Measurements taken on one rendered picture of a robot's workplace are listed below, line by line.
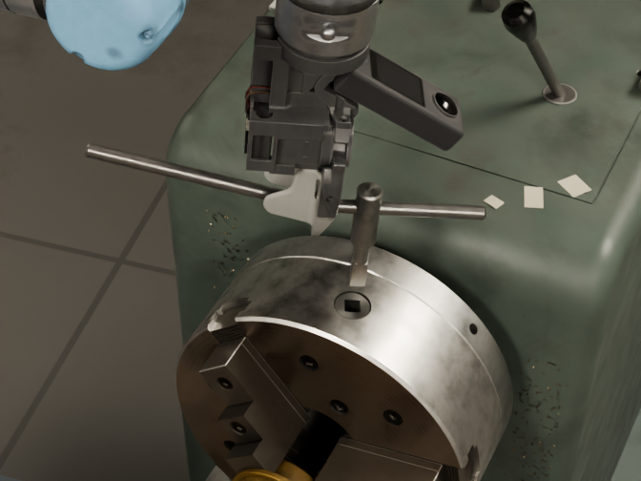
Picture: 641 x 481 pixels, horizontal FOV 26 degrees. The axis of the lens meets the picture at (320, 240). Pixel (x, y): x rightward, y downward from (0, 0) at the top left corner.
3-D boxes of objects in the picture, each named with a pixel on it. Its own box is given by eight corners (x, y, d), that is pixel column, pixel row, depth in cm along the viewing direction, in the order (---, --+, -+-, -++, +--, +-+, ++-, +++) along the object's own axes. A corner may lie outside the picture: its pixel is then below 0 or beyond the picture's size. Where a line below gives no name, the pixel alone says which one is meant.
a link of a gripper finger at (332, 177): (313, 189, 116) (323, 110, 109) (335, 191, 116) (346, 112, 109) (314, 229, 112) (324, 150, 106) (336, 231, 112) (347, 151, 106)
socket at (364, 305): (366, 313, 129) (369, 293, 127) (367, 340, 127) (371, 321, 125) (330, 311, 129) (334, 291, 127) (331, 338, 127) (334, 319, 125)
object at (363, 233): (368, 272, 125) (382, 180, 116) (369, 290, 123) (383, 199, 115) (344, 271, 124) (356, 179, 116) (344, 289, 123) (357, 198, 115)
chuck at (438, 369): (212, 408, 155) (224, 210, 133) (470, 529, 148) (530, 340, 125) (171, 467, 150) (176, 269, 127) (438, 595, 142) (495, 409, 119)
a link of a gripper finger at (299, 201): (259, 228, 119) (267, 148, 112) (328, 233, 119) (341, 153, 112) (258, 255, 116) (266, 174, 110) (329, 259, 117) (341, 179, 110)
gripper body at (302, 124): (247, 115, 115) (257, -5, 106) (351, 122, 115) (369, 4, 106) (244, 179, 109) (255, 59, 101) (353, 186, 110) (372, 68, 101)
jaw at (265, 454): (293, 400, 137) (221, 311, 133) (328, 393, 134) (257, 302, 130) (239, 482, 130) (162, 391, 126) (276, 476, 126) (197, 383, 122)
